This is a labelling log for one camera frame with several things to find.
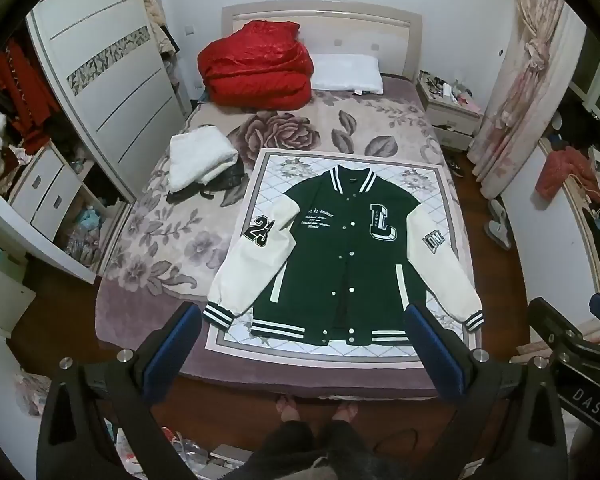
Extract white dresser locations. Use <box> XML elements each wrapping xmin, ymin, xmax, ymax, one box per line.
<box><xmin>500</xmin><ymin>132</ymin><xmax>600</xmax><ymax>291</ymax></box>

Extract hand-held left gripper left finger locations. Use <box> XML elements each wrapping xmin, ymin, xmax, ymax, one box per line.
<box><xmin>36</xmin><ymin>302</ymin><xmax>203</xmax><ymax>480</ymax></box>

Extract clear plastic bags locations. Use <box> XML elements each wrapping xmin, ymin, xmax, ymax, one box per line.
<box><xmin>102</xmin><ymin>420</ymin><xmax>253</xmax><ymax>480</ymax></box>

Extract pink floral curtain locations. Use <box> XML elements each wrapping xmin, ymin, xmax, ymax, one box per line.
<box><xmin>467</xmin><ymin>0</ymin><xmax>567</xmax><ymax>201</ymax></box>

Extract person's foot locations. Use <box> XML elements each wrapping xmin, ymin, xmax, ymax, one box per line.
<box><xmin>275</xmin><ymin>394</ymin><xmax>302</xmax><ymax>427</ymax></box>
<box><xmin>330</xmin><ymin>400</ymin><xmax>361</xmax><ymax>427</ymax></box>

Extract white fleece garment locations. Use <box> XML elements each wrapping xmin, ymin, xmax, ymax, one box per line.
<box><xmin>167</xmin><ymin>126</ymin><xmax>240</xmax><ymax>193</ymax></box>

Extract person's dark pants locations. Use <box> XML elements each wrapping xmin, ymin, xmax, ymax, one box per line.
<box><xmin>227</xmin><ymin>419</ymin><xmax>383</xmax><ymax>480</ymax></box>

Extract red jacket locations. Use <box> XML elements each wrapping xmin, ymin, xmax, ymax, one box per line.
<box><xmin>535</xmin><ymin>146</ymin><xmax>600</xmax><ymax>202</ymax></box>

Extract red quilt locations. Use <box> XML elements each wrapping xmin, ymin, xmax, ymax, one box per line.
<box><xmin>197</xmin><ymin>20</ymin><xmax>315</xmax><ymax>110</ymax></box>

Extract hanging red clothes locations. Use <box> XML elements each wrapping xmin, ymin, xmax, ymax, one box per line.
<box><xmin>0</xmin><ymin>37</ymin><xmax>61</xmax><ymax>153</ymax></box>

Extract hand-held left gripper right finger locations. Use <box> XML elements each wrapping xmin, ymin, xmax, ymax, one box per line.
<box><xmin>404</xmin><ymin>302</ymin><xmax>568</xmax><ymax>480</ymax></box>

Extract white nightstand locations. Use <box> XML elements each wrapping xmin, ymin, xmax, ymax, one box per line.
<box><xmin>416</xmin><ymin>71</ymin><xmax>483</xmax><ymax>152</ymax></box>

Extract white pillow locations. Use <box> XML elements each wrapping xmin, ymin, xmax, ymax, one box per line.
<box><xmin>310</xmin><ymin>54</ymin><xmax>385</xmax><ymax>96</ymax></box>

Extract person's right foot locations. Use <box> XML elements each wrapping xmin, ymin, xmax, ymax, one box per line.
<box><xmin>330</xmin><ymin>400</ymin><xmax>361</xmax><ymax>427</ymax></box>

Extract grey slippers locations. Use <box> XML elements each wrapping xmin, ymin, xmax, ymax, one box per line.
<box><xmin>484</xmin><ymin>199</ymin><xmax>514</xmax><ymax>251</ymax></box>

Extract black garment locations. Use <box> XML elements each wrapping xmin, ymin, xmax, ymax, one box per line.
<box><xmin>167</xmin><ymin>162</ymin><xmax>247</xmax><ymax>205</ymax></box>

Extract bed with beige headboard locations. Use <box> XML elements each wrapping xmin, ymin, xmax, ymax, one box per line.
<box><xmin>94</xmin><ymin>0</ymin><xmax>482</xmax><ymax>402</ymax></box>

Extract white wardrobe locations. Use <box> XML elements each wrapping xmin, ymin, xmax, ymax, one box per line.
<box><xmin>0</xmin><ymin>0</ymin><xmax>192</xmax><ymax>286</ymax></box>

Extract white quilted floral mat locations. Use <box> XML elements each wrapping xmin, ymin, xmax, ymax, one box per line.
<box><xmin>206</xmin><ymin>147</ymin><xmax>468</xmax><ymax>367</ymax></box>

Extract person's left foot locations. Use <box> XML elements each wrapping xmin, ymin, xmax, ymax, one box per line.
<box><xmin>275</xmin><ymin>394</ymin><xmax>302</xmax><ymax>427</ymax></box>

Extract green varsity jacket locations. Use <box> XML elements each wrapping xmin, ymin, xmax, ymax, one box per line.
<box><xmin>202</xmin><ymin>164</ymin><xmax>485</xmax><ymax>347</ymax></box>

